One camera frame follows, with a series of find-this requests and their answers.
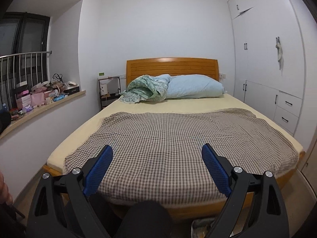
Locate clear plastic trash bag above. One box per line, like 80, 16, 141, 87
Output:
191, 218, 215, 238

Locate person's left hand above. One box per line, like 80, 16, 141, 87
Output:
0, 172, 13, 205

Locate beige room door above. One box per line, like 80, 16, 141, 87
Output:
299, 131, 316, 193

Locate wooden windowsill ledge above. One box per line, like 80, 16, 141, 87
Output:
1, 90, 86, 139

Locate brown checkered blanket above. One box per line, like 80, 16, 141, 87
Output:
63, 108, 299, 207

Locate pink bag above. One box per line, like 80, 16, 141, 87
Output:
31, 92, 45, 106

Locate stacked pink boxes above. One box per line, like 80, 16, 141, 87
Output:
14, 81, 31, 110

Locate black flat box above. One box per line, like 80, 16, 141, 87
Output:
64, 85, 80, 95

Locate black bedside shelf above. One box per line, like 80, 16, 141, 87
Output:
98, 76, 121, 110

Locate light blue pillow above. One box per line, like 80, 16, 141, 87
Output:
166, 74, 225, 99

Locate green floral quilt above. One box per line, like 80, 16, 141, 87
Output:
119, 74, 171, 104

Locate grey cloth on wardrobe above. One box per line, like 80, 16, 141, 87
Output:
276, 36, 284, 73

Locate white built-in wardrobe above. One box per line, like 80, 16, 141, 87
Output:
228, 0, 305, 134

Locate metal window railing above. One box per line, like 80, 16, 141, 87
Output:
1, 51, 52, 110

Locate black framed window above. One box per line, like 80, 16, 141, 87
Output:
1, 12, 50, 109

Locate wall socket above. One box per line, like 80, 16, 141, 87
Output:
219, 74, 226, 80

